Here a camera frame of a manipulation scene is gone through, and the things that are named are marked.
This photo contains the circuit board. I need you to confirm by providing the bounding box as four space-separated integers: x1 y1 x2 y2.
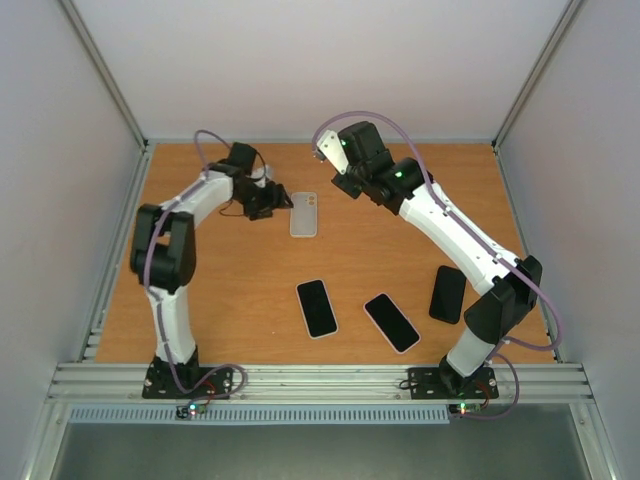
449 401 489 416
175 403 208 420

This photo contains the grey slotted cable duct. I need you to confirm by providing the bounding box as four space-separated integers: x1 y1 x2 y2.
69 404 449 426

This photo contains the white phone case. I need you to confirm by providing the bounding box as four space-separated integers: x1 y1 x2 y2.
289 192 318 238

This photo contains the right circuit board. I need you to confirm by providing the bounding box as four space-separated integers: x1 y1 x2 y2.
449 401 489 416

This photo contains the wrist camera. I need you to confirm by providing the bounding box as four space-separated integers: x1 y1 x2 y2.
314 130 349 175
250 165 273 188

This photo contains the left circuit board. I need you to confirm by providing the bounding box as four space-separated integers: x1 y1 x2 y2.
175 403 208 420

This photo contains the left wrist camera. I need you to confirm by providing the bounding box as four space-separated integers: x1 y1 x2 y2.
250 165 273 188

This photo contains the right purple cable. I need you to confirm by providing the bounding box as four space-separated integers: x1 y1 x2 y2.
312 110 566 420

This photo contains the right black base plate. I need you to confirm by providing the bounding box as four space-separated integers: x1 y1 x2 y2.
407 367 499 401

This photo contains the phone in pink case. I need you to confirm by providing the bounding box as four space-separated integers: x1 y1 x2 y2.
364 293 421 354

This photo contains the aluminium front rail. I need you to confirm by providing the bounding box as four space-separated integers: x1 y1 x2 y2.
46 363 594 405

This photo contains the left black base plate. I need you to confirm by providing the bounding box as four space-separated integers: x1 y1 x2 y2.
141 357 240 400

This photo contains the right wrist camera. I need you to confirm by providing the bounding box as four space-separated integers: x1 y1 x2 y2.
314 130 349 175

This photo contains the phone in black case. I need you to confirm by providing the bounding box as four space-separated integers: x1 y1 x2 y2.
428 265 466 325

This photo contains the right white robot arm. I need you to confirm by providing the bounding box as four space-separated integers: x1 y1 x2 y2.
315 121 542 397

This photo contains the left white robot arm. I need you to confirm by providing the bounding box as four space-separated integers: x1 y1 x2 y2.
129 142 293 402

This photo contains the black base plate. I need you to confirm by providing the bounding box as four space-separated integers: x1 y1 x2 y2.
407 367 499 401
141 357 240 400

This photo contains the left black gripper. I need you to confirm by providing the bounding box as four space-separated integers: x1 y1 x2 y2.
235 180 294 220

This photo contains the phone in white case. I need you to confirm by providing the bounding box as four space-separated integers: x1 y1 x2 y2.
296 279 338 339

